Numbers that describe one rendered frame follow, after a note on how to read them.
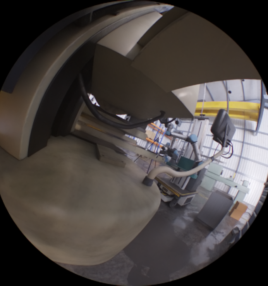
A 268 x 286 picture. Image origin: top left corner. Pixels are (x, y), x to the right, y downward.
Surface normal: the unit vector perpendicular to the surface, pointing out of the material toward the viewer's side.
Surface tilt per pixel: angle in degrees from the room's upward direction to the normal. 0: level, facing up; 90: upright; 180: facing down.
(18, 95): 90
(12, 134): 90
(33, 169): 0
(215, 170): 90
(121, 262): 0
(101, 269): 0
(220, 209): 90
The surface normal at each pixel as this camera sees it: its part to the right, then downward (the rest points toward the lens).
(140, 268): 0.40, -0.92
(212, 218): -0.81, -0.35
